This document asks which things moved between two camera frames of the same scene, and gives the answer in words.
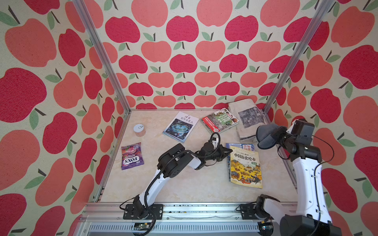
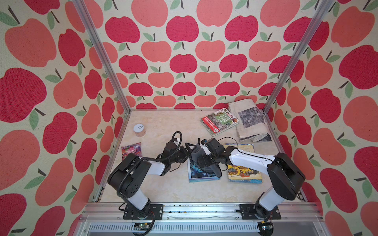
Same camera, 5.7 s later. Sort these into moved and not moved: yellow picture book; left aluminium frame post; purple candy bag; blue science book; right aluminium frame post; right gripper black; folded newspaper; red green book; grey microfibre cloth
Moved: right gripper black; grey microfibre cloth; blue science book
Not moved: red green book; right aluminium frame post; folded newspaper; left aluminium frame post; yellow picture book; purple candy bag
